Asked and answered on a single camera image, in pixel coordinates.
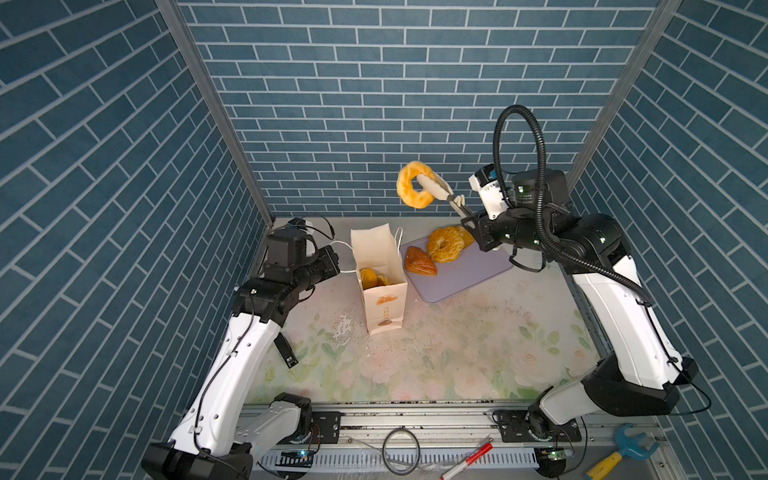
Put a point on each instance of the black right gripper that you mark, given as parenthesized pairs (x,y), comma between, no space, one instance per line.
(482,230)

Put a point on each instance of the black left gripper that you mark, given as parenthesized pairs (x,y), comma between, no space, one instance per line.
(330,264)

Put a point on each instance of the striped croissant fake bread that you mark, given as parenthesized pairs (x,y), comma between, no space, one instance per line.
(368,278)

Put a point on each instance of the printed paper bag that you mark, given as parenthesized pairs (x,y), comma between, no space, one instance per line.
(378,248)

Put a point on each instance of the glazed ring donut bread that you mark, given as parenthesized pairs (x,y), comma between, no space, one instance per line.
(405,189)

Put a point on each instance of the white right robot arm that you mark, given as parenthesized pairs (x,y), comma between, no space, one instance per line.
(642,373)

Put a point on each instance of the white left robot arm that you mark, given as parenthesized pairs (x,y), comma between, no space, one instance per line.
(204,444)

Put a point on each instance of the orange brown fake bread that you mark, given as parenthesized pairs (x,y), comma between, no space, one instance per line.
(417,261)

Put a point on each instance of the lilac plastic tray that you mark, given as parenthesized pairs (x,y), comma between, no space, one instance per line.
(471,268)

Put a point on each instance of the small black device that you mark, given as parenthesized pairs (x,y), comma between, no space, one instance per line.
(286,351)

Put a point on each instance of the red white marker pen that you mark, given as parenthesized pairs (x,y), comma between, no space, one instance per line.
(468,461)

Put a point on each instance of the blue yellow toy wrench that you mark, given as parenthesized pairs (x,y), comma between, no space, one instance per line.
(627,447)

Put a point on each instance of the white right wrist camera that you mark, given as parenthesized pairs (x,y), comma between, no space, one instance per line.
(485,182)

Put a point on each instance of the large wrinkled ring bread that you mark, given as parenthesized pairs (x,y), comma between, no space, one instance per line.
(445,245)

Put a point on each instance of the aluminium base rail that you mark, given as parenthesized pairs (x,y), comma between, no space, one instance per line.
(422,440)

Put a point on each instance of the metal corner frame post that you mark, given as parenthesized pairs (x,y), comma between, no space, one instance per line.
(657,24)

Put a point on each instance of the left metal corner post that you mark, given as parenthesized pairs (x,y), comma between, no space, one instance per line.
(181,34)

